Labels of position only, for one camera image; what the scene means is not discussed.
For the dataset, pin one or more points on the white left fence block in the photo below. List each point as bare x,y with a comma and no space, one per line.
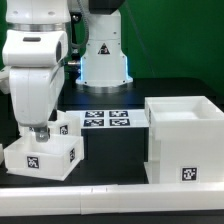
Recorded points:
1,154

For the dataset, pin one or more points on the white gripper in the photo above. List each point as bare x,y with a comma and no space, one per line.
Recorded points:
34,93

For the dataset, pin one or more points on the white drawer cabinet box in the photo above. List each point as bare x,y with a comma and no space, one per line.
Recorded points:
186,140

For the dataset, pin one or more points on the white open drawer tray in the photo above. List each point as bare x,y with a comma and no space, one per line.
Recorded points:
59,123

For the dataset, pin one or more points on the white front fence rail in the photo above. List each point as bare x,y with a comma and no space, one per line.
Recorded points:
111,199

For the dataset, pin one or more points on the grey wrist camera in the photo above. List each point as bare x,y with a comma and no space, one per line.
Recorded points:
4,80

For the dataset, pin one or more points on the marker sheet on table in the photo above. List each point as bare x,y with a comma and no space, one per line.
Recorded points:
93,119

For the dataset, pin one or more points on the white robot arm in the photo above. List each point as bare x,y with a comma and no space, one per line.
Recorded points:
41,34

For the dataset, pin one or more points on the black camera stand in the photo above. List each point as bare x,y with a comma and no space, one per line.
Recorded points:
74,63

